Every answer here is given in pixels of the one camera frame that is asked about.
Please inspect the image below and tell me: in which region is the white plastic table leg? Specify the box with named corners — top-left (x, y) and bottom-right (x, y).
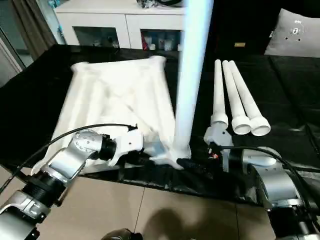
top-left (173, 0), bottom-right (215, 157)
top-left (209, 59), bottom-right (229, 131)
top-left (221, 59), bottom-right (252, 136)
top-left (227, 59), bottom-right (272, 137)

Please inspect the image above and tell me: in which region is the white plastic table top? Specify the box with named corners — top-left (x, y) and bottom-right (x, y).
top-left (31, 55), bottom-right (192, 176)

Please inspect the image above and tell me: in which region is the brown rounded robot part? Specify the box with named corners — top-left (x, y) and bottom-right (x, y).
top-left (103, 227), bottom-right (143, 240)

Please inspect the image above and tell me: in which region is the white cabinet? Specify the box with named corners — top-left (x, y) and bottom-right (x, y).
top-left (54, 4), bottom-right (187, 52)

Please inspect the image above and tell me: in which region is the black cabinet gold label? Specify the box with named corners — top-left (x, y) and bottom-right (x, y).
top-left (207, 0), bottom-right (283, 56)

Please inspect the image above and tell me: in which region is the light blue hanging strip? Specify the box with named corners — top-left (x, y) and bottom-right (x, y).
top-left (49, 0), bottom-right (67, 46)

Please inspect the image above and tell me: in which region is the dark helmet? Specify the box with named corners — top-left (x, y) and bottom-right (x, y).
top-left (156, 0), bottom-right (186, 7)

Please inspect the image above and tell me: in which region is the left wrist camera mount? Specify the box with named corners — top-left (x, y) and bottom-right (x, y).
top-left (108, 126), bottom-right (146, 168)

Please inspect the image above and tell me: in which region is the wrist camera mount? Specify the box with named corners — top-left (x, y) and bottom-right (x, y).
top-left (203, 122), bottom-right (233, 173)
top-left (108, 126), bottom-right (146, 168)

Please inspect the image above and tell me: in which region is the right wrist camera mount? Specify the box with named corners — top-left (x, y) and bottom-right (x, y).
top-left (203, 122), bottom-right (233, 173)

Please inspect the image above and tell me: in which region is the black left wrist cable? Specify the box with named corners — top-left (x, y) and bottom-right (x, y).
top-left (0, 122), bottom-right (139, 193)

